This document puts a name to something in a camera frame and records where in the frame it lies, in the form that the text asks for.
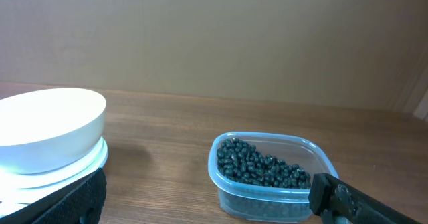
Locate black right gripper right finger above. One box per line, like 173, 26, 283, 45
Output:
308, 173, 419, 224

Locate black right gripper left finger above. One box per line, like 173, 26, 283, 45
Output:
1, 168, 107, 224

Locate white round bowl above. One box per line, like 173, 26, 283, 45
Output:
1, 88, 106, 174

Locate clear plastic container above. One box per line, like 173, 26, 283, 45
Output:
208, 132, 338, 223

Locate black beans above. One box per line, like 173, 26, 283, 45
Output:
217, 138, 311, 189

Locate white digital kitchen scale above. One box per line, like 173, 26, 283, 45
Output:
1, 138, 108, 217

